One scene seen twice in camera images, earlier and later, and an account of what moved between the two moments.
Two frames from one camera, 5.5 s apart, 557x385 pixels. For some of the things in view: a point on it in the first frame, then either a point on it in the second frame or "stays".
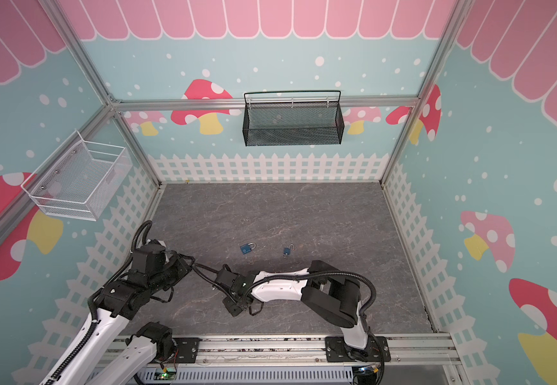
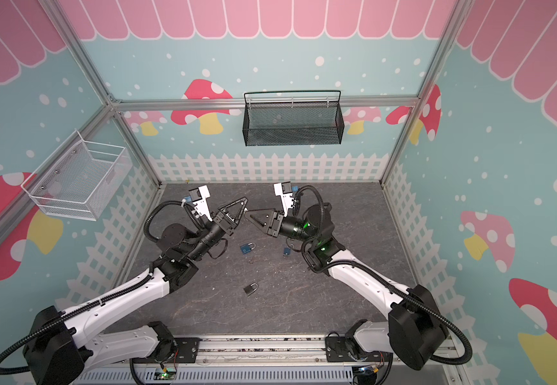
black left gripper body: (172, 273) -> (222, 221)
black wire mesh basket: (293, 118) stays
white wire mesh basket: (79, 180) stays
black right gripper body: (224, 281) -> (274, 224)
